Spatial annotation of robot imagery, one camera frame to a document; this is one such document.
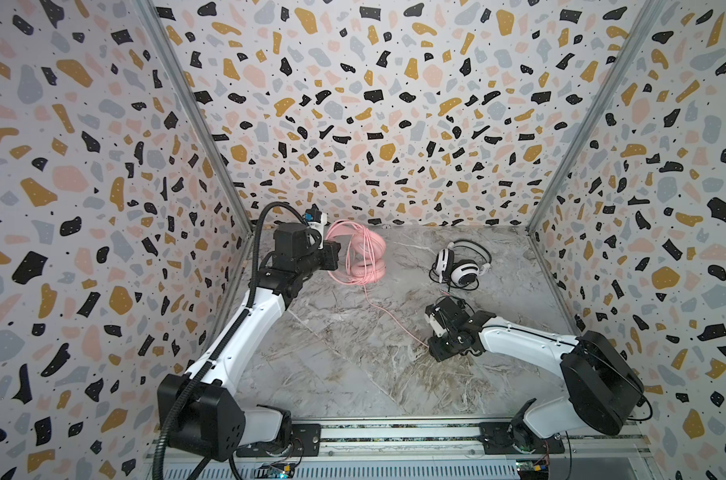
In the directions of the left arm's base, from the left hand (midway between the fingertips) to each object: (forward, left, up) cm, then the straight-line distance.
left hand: (340, 239), depth 77 cm
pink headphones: (0, -6, -6) cm, 8 cm away
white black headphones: (+8, -38, -22) cm, 44 cm away
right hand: (-17, -25, -27) cm, 41 cm away
